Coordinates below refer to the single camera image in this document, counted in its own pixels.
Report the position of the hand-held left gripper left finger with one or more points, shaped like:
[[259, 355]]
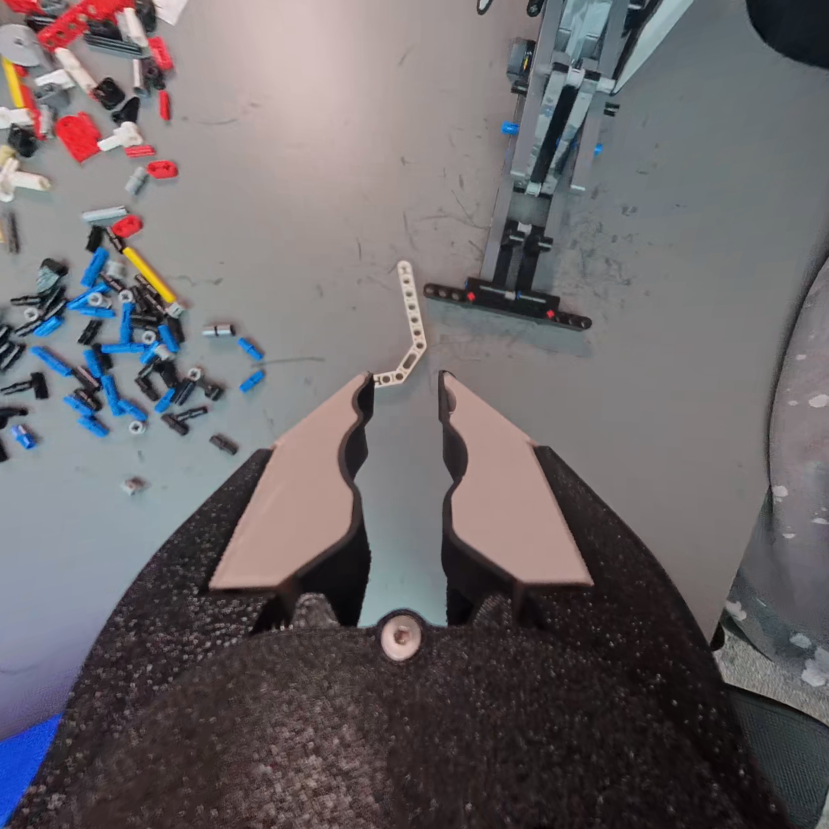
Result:
[[298, 505]]

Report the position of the blue bin with tag sticker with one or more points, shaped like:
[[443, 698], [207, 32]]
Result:
[[26, 758]]

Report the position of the white bent toy beam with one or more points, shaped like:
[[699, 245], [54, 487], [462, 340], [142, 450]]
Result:
[[412, 311]]

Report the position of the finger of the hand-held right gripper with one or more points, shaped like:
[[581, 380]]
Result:
[[657, 26]]

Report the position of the partly built toy car chassis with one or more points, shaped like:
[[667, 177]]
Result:
[[550, 162]]

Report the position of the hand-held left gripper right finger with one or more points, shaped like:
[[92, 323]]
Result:
[[511, 511]]

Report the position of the pile of red white pieces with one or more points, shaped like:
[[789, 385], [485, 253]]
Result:
[[78, 136]]

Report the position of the pile of blue black pieces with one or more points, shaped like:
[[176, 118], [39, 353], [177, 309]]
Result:
[[103, 304]]

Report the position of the person's grey spotted clothing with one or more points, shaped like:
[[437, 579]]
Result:
[[796, 453]]

